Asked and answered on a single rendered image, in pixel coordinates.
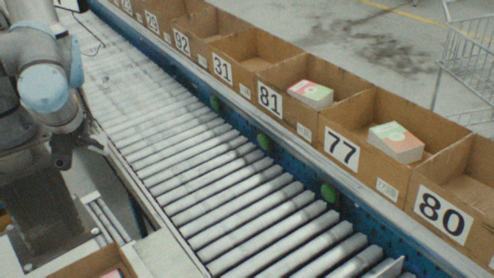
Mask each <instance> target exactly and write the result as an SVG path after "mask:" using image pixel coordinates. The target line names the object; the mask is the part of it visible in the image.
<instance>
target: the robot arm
mask: <svg viewBox="0 0 494 278"><path fill-rule="evenodd" d="M4 3H5V5H6V8H7V10H8V15H9V18H10V20H11V22H12V26H11V28H10V30H9V31H8V33H5V34H0V151H2V150H6V149H9V148H12V147H15V146H18V145H20V144H22V142H25V141H27V140H28V139H29V138H31V137H32V136H33V135H34V134H35V132H36V129H38V125H36V120H35V118H34V117H33V116H32V114H31V113H30V112H28V110H27V109H26V108H25V107H24V106H23V105H22V104H21V102H20V99H22V101H23V103H25V104H26V105H27V107H28V108H29V109H31V110H32V111H33V113H34V114H35V115H36V117H38V118H39V119H40V121H41V122H42V124H43V126H45V127H46V128H47V129H48V130H49V131H52V136H50V138H49V146H50V148H52V153H51V154H50V168H51V169H52V170H57V171H68V170H69V169H71V167H72V162H73V147H85V146H88V147H87V148H88V149H91V150H95V151H97V152H99V154H102V155H103V156H107V155H111V151H110V149H109V148H108V147H107V135H106V133H105V131H101V133H100V134H99V135H97V136H96V135H90V136H89V137H87V136H86V132H87V128H88V124H89V126H90V127H92V125H93V118H92V117H91V115H90V114H89V111H82V110H81V108H80V106H79V104H78V102H77V100H76V98H74V96H73V95H72V92H71V90H70V89H73V88H77V87H80V86H82V85H83V84H85V81H86V77H85V75H84V70H83V60H82V56H81V50H80V46H79V43H78V39H77V35H76V34H71V35H70V34H69V30H68V27H67V26H65V25H63V24H62V23H60V22H59V21H58V20H57V17H56V12H55V9H54V8H53V6H52V0H4ZM84 114H86V119H85V117H84V116H83V115H84ZM89 118H91V121H90V122H89Z"/></svg>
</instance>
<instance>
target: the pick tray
mask: <svg viewBox="0 0 494 278"><path fill-rule="evenodd" d="M118 268H121V271H122V274H123V276H124V278H139V277H138V275H137V273H136V271H135V269H133V267H132V266H131V264H130V261H129V260H128V258H127V257H126V254H125V253H124V251H123V250H122V249H121V248H120V245H119V244H118V242H111V243H109V245H107V246H104V247H102V248H100V249H98V250H95V252H93V253H91V254H88V255H86V256H84V257H81V259H78V260H77V261H75V262H72V263H70V264H68V266H64V267H63V268H62V269H59V270H57V271H55V272H54V273H51V274H49V275H48V276H44V277H43V278H99V277H102V276H104V275H106V274H108V273H111V272H113V270H116V269H118Z"/></svg>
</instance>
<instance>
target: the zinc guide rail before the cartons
mask: <svg viewBox="0 0 494 278"><path fill-rule="evenodd" d="M96 1H98V2H99V3H101V4H102V5H104V7H105V8H107V9H109V10H110V11H111V12H112V13H114V15H116V16H118V17H119V18H120V19H122V20H123V21H125V22H126V23H127V24H128V25H129V26H131V27H133V28H134V29H135V30H136V31H137V32H139V33H140V34H142V35H143V36H145V38H146V39H148V40H150V41H151V42H152V43H153V44H155V45H156V46H157V47H159V48H160V49H162V50H163V51H165V52H166V53H167V54H169V56H171V57H172V58H173V59H175V60H176V61H178V62H179V63H181V65H182V66H184V67H185V68H186V69H189V70H190V71H192V72H193V73H194V74H195V75H196V76H197V77H199V78H200V79H202V80H203V81H205V82H206V83H207V84H208V85H209V86H211V87H212V88H213V89H215V90H216V91H218V92H219V93H221V94H222V95H223V96H224V97H225V98H226V99H228V100H229V101H231V102H233V103H234V104H235V105H236V106H238V107H239V109H241V110H242V111H245V112H246V113H247V114H248V115H249V116H251V117H252V118H254V120H256V121H258V122H259V123H260V124H261V125H262V126H264V127H265V128H268V129H269V130H270V131H271V132H272V133H273V134H275V135H276V136H277V137H278V138H281V139H282V140H283V141H285V142H286V143H287V144H288V145H289V146H290V147H293V148H294V149H295V150H297V151H298V152H299V153H301V155H303V156H304V157H305V158H307V159H308V160H310V161H311V162H313V163H314V164H316V165H317V167H318V168H320V169H321V170H323V171H325V172H326V173H327V174H329V175H330V176H331V178H333V179H334V180H337V181H338V182H339V183H341V184H342V185H343V186H344V187H347V189H348V190H350V191H351V192H353V193H354V194H355V195H357V196H358V197H360V199H361V200H363V201H364V202H366V203H367V204H368V205H370V206H371V207H373V208H374V209H375V210H377V211H378V212H379V213H381V214H382V215H384V217H385V218H387V219H388V220H390V221H392V222H393V223H394V224H395V225H397V227H399V228H401V229H402V230H404V231H405V232H407V233H408V235H410V236H411V237H413V238H414V239H416V240H418V242H419V243H421V244H422V245H424V246H425V247H427V248H428V250H431V251H432V252H433V253H434V254H435V255H438V256H439V258H441V259H442V260H444V261H446V262H447V263H448V264H449V265H450V266H452V267H453V268H455V269H456V270H458V271H459V272H460V273H461V274H462V275H463V276H466V277H467V278H494V276H492V274H491V273H489V272H487V271H485V270H484V269H483V268H482V267H481V266H479V265H477V264H476V263H474V262H473V261H472V260H470V259H469V258H468V257H467V256H464V255H462V253H461V252H459V251H458V250H456V249H455V248H453V247H452V246H450V245H449V244H448V243H447V242H444V241H443V240H442V239H441V238H440V237H437V236H436V235H435V234H434V233H432V232H430V230H428V229H426V228H425V227H424V226H422V225H420V224H419V222H417V221H415V220H413V219H412V218H411V217H410V216H407V214H405V213H404V212H402V211H401V210H399V209H398V208H396V207H395V206H394V205H393V204H392V203H390V202H388V201H387V200H386V199H384V198H382V197H381V196H380V195H379V194H378V193H376V192H374V191H372V190H371V189H369V188H368V186H366V185H364V184H363V183H362V182H360V181H358V180H357V179H356V178H354V177H352V175H351V174H349V173H348V172H346V171H345V170H343V169H342V168H340V167H338V165H337V164H334V163H333V162H332V161H331V160H329V159H328V158H326V157H324V156H323V155H322V154H321V153H320V152H319V151H317V150H315V149H314V148H312V147H310V146H309V145H308V144H306V142H305V141H302V140H301V139H299V138H298V137H297V136H296V135H294V134H292V133H290V132H289V131H288V130H287V129H285V127H283V126H282V125H280V124H278V123H276V122H275V121H274V120H273V119H272V118H271V117H269V116H268V115H265V114H264V113H263V112H262V111H260V110H259V109H257V108H256V107H254V106H253V105H252V104H250V103H249V102H248V101H247V100H245V99H242V98H241V97H240V96H239V95H238V94H237V93H236V92H234V91H233V90H230V89H229V88H228V87H226V86H225V85H224V83H222V82H219V81H218V80H217V79H216V78H214V77H213V76H211V75H210V73H207V72H206V71H204V70H203V69H202V68H201V67H199V66H196V65H195V64H194V63H193V62H192V61H191V60H189V59H187V58H186V57H184V56H182V55H181V53H180V52H178V51H176V50H175V49H173V48H172V47H170V46H169V44H167V43H166V42H164V41H163V40H161V39H159V38H158V37H157V36H156V35H155V34H153V33H152V32H149V31H148V30H146V29H145V27H143V26H142V25H140V24H139V23H137V22H135V21H134V19H132V18H131V17H129V16H128V15H126V14H125V13H123V12H122V11H121V10H119V9H118V8H116V7H114V6H113V4H111V3H110V2H108V1H107V0H96Z"/></svg>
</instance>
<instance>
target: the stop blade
mask: <svg viewBox="0 0 494 278"><path fill-rule="evenodd" d="M403 258H404V256H401V257H400V258H399V259H397V260H395V261H394V262H392V263H391V265H390V266H388V267H386V268H384V269H383V270H381V271H380V272H379V273H378V274H377V275H375V276H373V277H372V278H397V277H398V276H400V272H401V265H402V261H403Z"/></svg>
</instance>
